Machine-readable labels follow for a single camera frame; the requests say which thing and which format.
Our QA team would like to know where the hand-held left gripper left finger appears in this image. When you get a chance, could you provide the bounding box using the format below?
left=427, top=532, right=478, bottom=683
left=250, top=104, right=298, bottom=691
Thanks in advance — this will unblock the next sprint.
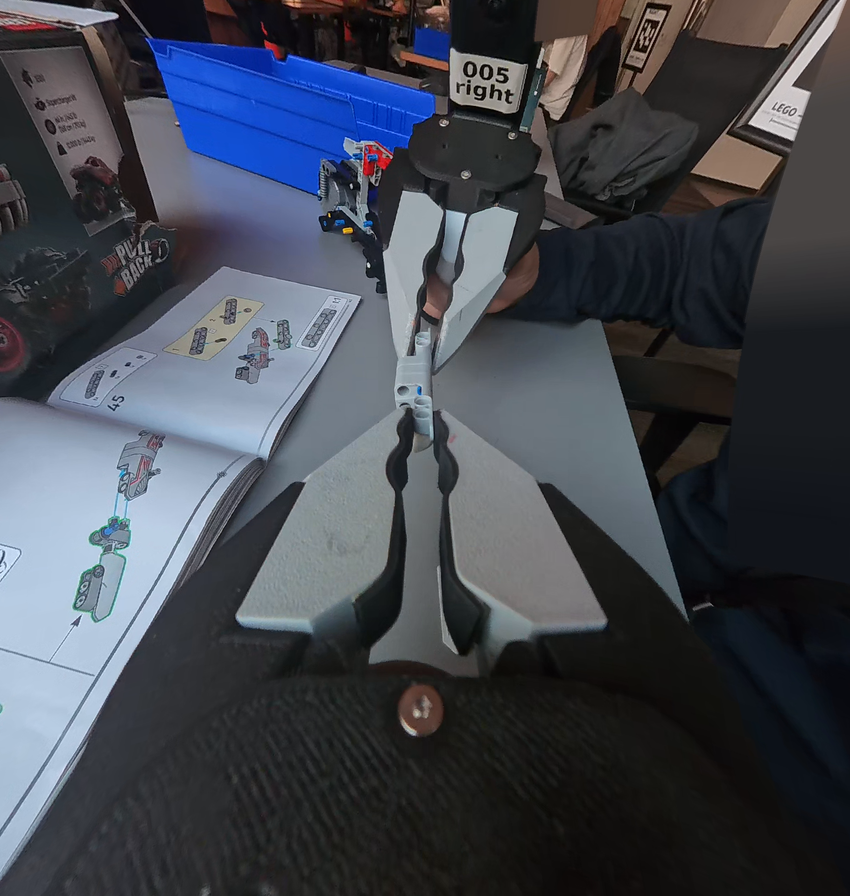
left=236, top=408, right=408, bottom=664

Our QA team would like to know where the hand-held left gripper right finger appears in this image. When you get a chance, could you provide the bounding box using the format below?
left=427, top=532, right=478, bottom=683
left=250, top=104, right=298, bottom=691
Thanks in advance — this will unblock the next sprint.
left=432, top=409, right=609, bottom=676

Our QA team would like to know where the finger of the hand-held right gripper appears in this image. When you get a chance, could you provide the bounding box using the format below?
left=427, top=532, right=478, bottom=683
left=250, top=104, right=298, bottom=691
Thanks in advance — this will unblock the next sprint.
left=429, top=209, right=511, bottom=374
left=381, top=149, right=455, bottom=361

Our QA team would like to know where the grey lego panel piece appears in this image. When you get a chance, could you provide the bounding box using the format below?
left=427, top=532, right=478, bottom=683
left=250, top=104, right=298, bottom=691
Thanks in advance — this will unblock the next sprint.
left=394, top=315, right=437, bottom=421

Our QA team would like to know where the person's right forearm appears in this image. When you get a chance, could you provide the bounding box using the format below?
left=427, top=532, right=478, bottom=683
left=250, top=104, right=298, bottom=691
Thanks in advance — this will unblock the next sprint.
left=498, top=196, right=772, bottom=351

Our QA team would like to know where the partly built lego vehicle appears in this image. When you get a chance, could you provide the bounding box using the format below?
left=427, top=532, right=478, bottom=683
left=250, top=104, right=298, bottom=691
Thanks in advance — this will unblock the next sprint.
left=317, top=136, right=398, bottom=295

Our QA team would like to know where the lego instruction booklet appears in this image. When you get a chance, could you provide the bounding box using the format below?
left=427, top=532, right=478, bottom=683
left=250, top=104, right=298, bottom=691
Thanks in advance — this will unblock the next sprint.
left=0, top=266, right=363, bottom=896

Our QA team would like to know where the black lego box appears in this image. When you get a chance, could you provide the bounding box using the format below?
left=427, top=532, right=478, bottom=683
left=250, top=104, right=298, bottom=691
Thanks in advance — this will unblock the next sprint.
left=0, top=0, right=181, bottom=407

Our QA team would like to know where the person's right hand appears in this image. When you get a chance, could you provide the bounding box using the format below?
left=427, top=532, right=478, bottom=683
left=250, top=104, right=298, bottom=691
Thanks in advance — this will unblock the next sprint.
left=425, top=241, right=542, bottom=320

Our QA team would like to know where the grey cloth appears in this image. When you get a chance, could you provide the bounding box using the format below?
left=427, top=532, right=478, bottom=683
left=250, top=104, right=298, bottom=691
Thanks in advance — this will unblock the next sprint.
left=547, top=87, right=700, bottom=226

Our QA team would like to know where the blue plastic bin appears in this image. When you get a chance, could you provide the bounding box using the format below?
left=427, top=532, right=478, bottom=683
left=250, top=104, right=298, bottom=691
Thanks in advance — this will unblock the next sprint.
left=147, top=38, right=437, bottom=198

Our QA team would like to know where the black and white tag poster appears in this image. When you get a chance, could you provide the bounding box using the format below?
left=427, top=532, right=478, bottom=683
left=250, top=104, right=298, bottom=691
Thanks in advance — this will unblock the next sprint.
left=621, top=0, right=673, bottom=72

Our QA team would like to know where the black chair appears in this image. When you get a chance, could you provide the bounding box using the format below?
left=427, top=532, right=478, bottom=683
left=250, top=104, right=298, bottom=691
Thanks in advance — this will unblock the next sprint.
left=635, top=29, right=814, bottom=211

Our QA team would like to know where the framed sign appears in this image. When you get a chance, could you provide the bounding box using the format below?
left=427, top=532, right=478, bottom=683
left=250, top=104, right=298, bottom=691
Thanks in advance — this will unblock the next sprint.
left=728, top=0, right=847, bottom=158

